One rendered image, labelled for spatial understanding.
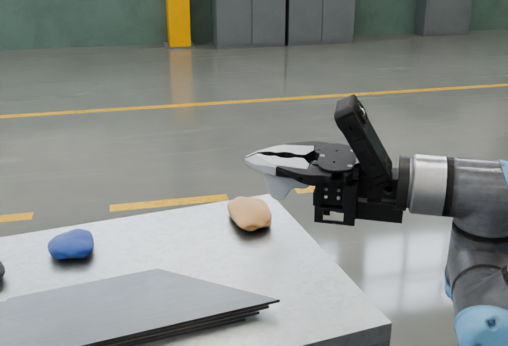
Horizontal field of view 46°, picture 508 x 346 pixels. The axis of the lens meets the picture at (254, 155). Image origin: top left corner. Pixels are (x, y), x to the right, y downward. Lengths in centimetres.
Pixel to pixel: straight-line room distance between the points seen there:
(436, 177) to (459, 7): 956
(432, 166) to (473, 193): 6
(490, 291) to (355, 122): 24
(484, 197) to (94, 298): 76
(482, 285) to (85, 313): 73
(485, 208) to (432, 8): 933
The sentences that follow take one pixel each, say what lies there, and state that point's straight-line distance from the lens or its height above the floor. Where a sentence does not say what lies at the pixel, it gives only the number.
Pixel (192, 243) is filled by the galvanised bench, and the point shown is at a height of 105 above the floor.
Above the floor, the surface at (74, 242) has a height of 108.
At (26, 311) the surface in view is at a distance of 122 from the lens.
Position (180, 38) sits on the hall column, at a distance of 886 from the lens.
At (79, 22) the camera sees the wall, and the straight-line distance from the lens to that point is 919.
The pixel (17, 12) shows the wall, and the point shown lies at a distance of 925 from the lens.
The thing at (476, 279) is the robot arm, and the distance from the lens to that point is 73.
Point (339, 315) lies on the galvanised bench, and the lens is 119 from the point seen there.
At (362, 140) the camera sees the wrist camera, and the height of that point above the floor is 150.
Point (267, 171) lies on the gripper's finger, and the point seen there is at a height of 145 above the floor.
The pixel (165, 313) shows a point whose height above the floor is 107.
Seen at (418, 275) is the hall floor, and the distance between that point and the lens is 334.
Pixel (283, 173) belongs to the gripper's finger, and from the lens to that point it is 76.
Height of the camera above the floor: 175
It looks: 22 degrees down
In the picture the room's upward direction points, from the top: straight up
